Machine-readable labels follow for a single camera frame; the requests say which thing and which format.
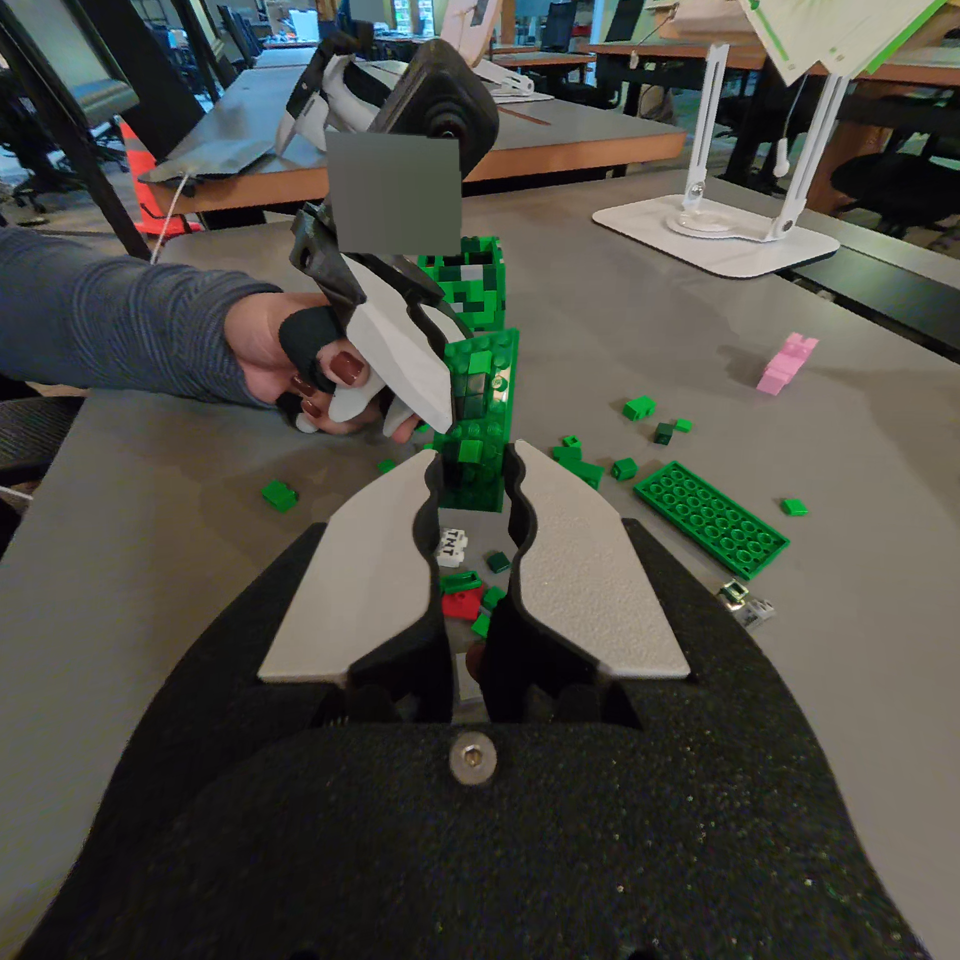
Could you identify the long green studded plate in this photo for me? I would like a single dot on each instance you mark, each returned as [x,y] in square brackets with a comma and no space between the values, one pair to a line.
[712,517]

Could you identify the cluster of small bricks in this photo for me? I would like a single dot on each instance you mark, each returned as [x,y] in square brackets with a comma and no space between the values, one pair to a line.
[459,581]

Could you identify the black metal frame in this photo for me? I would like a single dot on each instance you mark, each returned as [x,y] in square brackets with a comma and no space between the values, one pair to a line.
[112,201]

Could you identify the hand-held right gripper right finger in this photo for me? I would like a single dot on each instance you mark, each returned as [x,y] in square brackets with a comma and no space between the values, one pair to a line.
[592,592]

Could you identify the black office chair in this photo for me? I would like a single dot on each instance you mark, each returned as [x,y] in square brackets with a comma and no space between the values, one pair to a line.
[892,187]

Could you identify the green square brick plate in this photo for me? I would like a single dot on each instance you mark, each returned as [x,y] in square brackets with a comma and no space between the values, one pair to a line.
[487,375]

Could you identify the red brick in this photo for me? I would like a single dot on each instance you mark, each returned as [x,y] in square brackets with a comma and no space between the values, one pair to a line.
[459,606]

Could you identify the black mesh chair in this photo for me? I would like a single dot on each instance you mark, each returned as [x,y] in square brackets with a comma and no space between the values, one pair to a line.
[30,442]

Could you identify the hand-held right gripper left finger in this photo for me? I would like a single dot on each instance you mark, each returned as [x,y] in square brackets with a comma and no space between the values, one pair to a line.
[360,585]

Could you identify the dark green brick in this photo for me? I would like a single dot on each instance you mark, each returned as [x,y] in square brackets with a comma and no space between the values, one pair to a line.
[663,433]

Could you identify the silver foil bag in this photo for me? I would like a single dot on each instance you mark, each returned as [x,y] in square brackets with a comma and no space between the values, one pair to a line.
[217,161]

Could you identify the light grey brick piece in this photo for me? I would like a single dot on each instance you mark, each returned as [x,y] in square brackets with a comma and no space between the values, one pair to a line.
[757,613]

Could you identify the black desk divider strip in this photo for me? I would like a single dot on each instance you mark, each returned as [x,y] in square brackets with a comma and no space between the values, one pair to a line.
[862,289]

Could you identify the person's left forearm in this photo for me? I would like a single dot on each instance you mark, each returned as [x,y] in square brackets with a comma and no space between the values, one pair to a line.
[112,315]

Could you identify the person's left hand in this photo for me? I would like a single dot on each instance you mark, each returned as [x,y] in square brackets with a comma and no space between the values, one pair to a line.
[259,337]

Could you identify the spare white black gripper tool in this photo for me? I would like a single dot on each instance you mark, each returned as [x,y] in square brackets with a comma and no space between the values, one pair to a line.
[352,82]

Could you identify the white printed brick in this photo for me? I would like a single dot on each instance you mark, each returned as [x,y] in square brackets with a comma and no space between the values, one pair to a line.
[452,547]

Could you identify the pink brick pig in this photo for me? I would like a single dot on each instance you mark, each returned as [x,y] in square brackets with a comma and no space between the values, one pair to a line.
[784,371]

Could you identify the grey table with wooden edge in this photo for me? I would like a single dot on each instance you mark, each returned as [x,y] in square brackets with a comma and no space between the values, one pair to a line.
[570,135]

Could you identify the white book stand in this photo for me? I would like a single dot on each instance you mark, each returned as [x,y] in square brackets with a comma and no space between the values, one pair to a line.
[720,240]

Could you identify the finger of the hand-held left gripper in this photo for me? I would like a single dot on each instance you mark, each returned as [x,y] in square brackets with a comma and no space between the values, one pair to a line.
[397,352]
[444,319]

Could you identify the orange traffic cone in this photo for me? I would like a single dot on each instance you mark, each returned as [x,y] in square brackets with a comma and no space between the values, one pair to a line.
[142,180]

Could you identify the grey desk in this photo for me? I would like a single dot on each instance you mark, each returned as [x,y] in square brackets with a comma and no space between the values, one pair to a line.
[187,600]

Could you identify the green pixel-pattern brick box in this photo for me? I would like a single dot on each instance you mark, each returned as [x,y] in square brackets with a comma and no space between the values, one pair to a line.
[480,292]

